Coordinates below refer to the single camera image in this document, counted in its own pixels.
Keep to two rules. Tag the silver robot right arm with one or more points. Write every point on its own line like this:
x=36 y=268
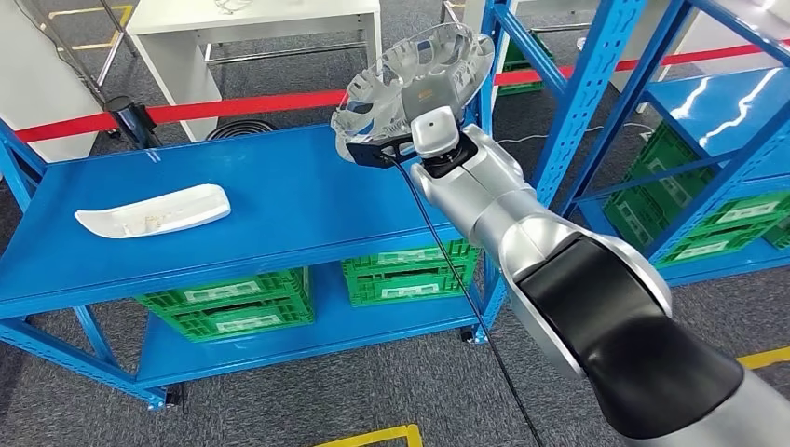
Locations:
x=555 y=259

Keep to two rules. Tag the blue metal shelf rack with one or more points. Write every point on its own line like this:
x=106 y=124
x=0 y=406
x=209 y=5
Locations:
x=247 y=191
x=586 y=92

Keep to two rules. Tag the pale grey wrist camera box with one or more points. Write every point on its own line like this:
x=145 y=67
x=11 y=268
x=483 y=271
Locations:
x=435 y=129

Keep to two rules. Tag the red barrier belt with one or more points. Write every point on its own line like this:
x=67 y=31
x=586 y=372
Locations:
x=247 y=106

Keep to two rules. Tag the white cabinet panel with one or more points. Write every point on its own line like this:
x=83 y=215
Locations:
x=37 y=92

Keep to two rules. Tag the white plastic trim part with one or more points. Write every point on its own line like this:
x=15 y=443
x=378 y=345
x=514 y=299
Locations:
x=160 y=213

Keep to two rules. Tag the yellow floor tape square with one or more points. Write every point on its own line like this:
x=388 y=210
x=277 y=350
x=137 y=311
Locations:
x=765 y=358
x=370 y=438

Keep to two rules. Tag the metal stand frame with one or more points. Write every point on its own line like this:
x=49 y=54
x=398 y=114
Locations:
x=115 y=24

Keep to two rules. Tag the black round ribbed base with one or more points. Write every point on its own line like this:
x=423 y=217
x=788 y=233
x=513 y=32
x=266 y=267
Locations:
x=241 y=129

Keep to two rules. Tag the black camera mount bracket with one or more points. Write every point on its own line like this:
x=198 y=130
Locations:
x=370 y=151

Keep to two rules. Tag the grey plastic wheel cover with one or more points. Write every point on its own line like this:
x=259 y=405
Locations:
x=376 y=92

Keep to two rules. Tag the black stanchion post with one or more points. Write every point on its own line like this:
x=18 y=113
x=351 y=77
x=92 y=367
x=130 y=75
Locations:
x=129 y=120

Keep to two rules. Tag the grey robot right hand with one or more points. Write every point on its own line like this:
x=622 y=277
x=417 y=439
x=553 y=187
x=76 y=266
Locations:
x=432 y=92

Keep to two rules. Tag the white table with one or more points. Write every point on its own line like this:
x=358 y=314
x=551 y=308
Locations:
x=247 y=15

